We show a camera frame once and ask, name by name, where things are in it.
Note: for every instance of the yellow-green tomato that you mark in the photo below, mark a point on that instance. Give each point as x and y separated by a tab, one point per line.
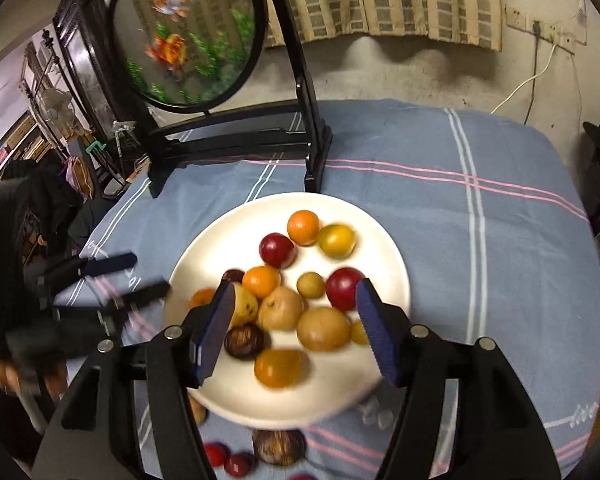
336	241

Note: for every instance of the large dark brown mangosteen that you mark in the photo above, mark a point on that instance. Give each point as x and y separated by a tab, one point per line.
279	447

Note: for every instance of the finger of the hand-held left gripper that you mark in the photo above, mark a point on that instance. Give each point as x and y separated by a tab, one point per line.
145	292
110	263

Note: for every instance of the large pale yellow pear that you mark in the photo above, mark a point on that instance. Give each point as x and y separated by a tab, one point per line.
324	328

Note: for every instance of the clear crumpled plastic wrapper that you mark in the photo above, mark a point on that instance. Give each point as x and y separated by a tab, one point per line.
377	412

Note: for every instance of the small yellow-green plum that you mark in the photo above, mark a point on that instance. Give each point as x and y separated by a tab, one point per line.
311	285

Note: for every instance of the beige checked curtain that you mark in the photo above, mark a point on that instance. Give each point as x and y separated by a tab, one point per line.
380	0

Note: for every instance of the round embroidered screen on stand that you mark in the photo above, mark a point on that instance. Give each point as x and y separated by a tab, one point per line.
195	35

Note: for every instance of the small pale yellow plum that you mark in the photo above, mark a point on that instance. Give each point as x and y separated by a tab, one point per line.
358	332

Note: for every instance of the green plastic object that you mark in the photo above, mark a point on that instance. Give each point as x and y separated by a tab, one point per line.
96	148

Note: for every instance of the dark red plum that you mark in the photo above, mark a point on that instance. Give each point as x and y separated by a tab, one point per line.
302	477
233	276

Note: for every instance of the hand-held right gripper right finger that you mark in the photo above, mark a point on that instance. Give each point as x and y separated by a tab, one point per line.
377	330

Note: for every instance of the wall power socket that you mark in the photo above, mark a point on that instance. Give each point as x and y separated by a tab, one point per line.
547	30

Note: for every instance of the white oval plate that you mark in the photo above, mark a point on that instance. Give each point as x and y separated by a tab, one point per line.
230	230

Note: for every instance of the person's left hand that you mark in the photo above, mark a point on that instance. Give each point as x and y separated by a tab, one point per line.
2	375

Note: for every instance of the dark wooden cabinet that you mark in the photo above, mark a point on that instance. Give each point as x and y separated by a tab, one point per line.
80	45

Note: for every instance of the orange-yellow tomato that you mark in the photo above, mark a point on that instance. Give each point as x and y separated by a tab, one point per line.
278	367

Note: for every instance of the round pale yellow pear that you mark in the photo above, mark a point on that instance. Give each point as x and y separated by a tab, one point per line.
280	308

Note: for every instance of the blue striped tablecloth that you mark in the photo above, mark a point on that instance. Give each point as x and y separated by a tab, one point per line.
480	270

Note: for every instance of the small dark brown chestnut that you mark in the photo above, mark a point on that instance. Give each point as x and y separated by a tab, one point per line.
245	341

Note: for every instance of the white electric fan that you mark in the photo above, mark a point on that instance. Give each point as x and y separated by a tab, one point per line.
55	103

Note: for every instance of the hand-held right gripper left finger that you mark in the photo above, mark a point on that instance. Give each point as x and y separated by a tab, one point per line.
215	330

